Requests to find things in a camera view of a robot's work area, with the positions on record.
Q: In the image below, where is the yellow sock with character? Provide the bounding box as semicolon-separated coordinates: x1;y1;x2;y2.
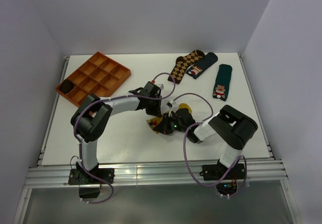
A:
146;103;194;135

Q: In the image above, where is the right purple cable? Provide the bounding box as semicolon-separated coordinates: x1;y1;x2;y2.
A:
172;93;248;198

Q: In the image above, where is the aluminium frame rail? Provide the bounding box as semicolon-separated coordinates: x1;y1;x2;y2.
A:
24;159;288;189

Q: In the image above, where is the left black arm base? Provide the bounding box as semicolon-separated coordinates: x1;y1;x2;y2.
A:
68;166;114;200

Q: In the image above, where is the purple cable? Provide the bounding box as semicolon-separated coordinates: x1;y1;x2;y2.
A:
172;93;248;198
69;72;176;204

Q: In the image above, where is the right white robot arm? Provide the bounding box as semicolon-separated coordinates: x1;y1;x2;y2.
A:
147;105;258;179

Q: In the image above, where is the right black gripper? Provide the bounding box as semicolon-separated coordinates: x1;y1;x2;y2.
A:
154;112;188;135

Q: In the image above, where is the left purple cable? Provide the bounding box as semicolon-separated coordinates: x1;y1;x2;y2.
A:
69;72;176;204

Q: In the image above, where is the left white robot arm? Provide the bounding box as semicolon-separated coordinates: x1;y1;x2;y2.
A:
70;82;163;183

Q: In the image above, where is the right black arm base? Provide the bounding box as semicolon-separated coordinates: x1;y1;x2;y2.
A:
199;162;247;196

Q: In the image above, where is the navy sock with pattern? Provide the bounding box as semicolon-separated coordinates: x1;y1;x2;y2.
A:
186;52;218;79

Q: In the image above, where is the rolled dark sock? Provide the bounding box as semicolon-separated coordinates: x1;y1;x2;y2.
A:
59;79;74;94

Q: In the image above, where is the orange compartment tray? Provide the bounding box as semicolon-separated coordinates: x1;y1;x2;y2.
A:
56;52;131;107

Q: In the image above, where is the dark green santa sock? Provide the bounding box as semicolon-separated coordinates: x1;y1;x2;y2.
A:
212;64;232;101

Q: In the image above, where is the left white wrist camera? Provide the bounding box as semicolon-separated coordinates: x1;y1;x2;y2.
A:
151;80;164;91

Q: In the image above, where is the brown argyle sock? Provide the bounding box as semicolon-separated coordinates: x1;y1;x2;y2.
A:
168;50;205;84

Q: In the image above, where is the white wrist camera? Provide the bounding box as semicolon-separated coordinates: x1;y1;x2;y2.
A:
167;100;179;117
151;80;164;91

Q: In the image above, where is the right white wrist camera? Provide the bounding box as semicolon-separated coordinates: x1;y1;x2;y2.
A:
167;100;179;117

